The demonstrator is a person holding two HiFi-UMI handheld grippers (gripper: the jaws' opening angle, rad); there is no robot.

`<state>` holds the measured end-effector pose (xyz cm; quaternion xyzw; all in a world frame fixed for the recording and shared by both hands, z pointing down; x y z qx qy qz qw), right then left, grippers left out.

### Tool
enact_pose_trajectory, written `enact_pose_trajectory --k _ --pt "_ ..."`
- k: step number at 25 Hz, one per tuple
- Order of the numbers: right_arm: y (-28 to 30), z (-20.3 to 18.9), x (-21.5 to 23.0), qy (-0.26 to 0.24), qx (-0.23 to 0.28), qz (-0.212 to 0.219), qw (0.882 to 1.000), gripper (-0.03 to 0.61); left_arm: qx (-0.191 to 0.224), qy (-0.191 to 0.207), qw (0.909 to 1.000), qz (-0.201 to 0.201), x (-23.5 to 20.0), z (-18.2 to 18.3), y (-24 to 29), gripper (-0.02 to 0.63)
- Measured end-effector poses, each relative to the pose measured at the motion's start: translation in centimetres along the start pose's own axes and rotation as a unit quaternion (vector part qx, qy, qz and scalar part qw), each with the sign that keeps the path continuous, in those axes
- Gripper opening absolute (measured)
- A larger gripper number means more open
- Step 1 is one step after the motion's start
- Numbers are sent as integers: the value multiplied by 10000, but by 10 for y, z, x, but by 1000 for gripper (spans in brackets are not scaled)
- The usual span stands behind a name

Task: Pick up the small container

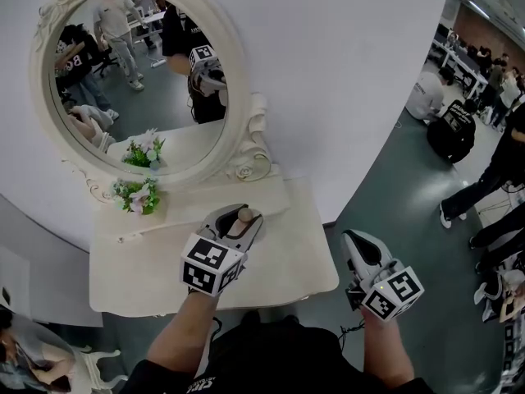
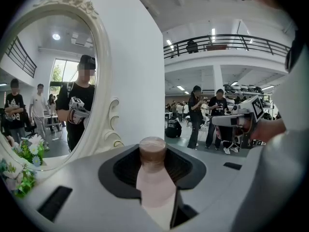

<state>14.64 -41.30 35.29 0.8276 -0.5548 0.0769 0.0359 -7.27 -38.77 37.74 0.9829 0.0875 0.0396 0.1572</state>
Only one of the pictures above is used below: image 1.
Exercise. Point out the white ornate vanity mirror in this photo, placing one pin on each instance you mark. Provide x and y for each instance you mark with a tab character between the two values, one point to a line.
238	97

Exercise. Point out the white ornate stool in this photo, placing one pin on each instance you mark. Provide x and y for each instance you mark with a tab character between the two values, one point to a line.
92	363

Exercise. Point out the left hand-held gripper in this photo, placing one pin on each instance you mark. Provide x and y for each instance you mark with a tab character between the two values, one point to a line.
209	265

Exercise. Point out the white office desks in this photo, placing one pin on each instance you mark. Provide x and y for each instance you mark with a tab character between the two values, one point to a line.
459	62

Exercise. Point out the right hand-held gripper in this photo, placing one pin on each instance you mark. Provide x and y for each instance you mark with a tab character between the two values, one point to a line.
389	294

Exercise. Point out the white dressing table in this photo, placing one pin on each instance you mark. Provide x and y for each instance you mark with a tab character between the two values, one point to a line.
287	261

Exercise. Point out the artificial flowers in white pot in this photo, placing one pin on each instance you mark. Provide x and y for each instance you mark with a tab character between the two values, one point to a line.
139	197

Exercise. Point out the small beige round object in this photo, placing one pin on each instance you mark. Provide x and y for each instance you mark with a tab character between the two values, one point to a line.
246	215

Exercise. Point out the person's black clothing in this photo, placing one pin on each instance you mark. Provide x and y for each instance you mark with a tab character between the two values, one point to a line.
279	363

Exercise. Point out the person's left forearm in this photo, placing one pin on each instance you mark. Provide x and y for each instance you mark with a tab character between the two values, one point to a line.
184	331

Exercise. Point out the person's right forearm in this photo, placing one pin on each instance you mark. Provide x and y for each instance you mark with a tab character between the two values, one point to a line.
385	343

